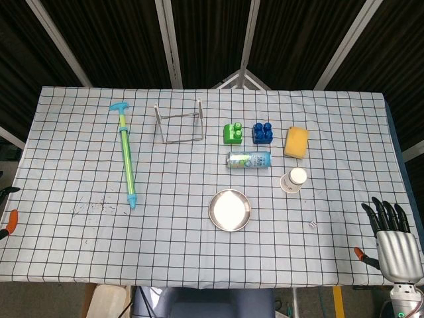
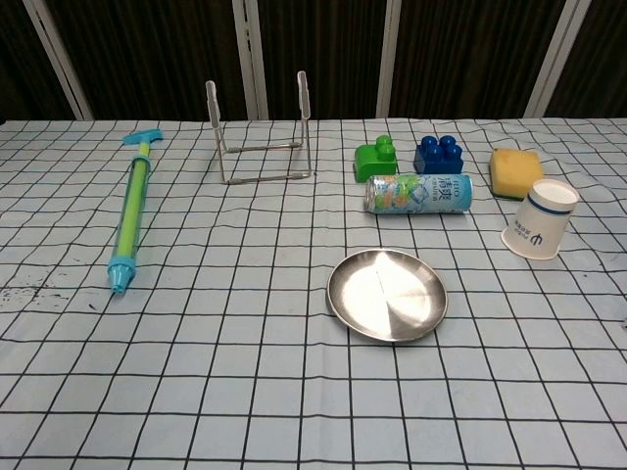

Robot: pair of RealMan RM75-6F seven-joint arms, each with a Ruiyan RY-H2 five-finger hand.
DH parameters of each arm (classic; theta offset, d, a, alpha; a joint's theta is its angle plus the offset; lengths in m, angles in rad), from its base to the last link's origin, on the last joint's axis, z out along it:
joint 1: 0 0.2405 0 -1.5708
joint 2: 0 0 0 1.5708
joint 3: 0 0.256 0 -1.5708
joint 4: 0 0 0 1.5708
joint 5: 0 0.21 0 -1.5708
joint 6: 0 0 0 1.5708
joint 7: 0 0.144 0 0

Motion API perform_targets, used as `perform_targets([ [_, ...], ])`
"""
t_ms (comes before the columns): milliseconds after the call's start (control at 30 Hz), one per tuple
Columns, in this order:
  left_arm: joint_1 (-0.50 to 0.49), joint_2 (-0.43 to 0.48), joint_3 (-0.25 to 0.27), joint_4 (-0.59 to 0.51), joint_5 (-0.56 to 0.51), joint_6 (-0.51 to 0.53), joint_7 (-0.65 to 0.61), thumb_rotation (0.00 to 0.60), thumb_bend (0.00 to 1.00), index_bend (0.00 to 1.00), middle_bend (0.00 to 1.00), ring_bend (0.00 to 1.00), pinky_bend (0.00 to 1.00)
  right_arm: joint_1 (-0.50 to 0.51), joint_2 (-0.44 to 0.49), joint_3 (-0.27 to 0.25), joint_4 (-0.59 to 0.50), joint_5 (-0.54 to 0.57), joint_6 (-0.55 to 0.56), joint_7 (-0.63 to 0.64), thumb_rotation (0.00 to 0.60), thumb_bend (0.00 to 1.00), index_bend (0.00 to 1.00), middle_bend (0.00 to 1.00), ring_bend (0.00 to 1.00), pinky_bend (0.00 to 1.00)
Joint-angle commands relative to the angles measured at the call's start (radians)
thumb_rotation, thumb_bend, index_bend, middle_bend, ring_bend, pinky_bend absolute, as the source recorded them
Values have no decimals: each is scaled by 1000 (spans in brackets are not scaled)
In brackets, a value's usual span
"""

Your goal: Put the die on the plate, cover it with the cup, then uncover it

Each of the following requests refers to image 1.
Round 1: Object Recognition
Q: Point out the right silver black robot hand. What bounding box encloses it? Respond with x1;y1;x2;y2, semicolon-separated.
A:
353;197;421;284

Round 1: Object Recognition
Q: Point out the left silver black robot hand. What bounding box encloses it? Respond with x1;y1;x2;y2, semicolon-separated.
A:
0;186;21;242

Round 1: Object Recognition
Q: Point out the white paper cup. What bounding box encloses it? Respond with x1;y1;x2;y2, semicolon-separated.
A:
279;167;307;193

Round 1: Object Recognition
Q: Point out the round metal plate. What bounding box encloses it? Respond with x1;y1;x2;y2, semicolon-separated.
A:
207;188;252;233

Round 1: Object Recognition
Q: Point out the metal table leg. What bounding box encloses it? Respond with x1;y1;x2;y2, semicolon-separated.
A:
291;286;301;318

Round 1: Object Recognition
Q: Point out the white plastic container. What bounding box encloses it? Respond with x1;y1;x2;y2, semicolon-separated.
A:
86;284;132;318

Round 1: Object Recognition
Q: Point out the blue green toy water pump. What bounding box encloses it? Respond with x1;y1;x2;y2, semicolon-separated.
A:
109;101;138;210

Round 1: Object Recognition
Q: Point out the yellow sponge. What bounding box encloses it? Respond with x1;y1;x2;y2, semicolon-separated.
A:
283;126;310;161

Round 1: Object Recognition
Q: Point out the checkered white tablecloth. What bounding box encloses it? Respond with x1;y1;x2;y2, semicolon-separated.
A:
0;85;424;288

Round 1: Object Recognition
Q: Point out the light blue drink can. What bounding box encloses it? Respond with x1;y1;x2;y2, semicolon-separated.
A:
225;150;273;170

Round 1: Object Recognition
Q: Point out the blue toy building block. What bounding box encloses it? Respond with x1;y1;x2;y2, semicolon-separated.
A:
252;122;275;145

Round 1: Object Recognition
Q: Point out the green toy building block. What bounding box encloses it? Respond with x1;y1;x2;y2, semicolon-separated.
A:
223;122;245;146

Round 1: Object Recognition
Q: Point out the grey blue robot torso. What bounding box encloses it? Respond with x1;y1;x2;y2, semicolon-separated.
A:
132;286;276;318

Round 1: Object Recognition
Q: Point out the white metal frame bar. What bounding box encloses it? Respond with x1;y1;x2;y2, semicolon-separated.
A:
0;125;27;150
401;140;424;163

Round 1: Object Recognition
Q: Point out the white metal frame post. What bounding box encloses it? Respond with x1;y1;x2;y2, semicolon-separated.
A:
154;0;184;89
313;0;377;91
237;0;262;89
25;0;93;87

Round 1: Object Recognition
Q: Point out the metal wire stand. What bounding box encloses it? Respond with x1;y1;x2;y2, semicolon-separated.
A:
153;97;205;144

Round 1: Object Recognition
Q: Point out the white triangular frame brace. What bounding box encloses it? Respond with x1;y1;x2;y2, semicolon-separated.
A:
211;68;272;90

